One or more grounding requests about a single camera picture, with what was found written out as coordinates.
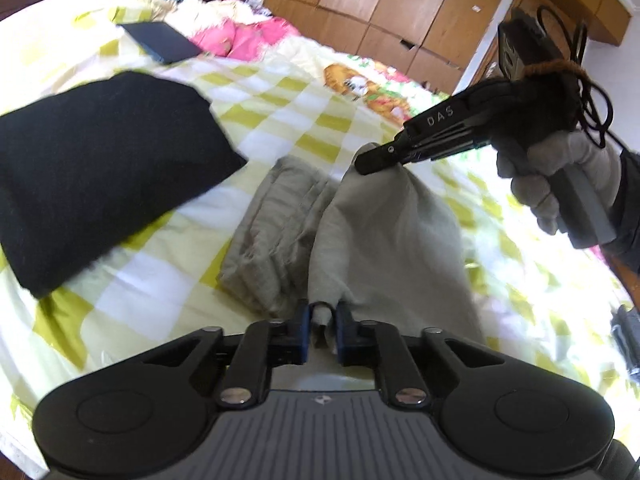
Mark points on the grey gloved right hand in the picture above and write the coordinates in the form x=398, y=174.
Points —
x=601, y=166

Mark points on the yellow checkered bed sheet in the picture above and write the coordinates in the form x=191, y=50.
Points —
x=538, y=297

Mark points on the dark navy folded cloth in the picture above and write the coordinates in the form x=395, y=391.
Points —
x=162, y=42

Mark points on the wooden wardrobe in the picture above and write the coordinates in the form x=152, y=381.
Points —
x=433, y=41

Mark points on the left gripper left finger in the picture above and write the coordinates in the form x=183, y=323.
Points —
x=250, y=358

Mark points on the black folded garment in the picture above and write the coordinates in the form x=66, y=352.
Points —
x=85, y=169

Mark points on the dark plaid folded pants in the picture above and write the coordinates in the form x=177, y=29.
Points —
x=626, y=333

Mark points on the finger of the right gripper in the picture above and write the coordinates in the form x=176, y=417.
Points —
x=398, y=152

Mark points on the light grey pants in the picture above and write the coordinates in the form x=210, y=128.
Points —
x=385, y=245

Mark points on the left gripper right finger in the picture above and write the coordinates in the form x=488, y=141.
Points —
x=379, y=346

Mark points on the cartoon print pink quilt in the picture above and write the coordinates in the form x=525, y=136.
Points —
x=233, y=29

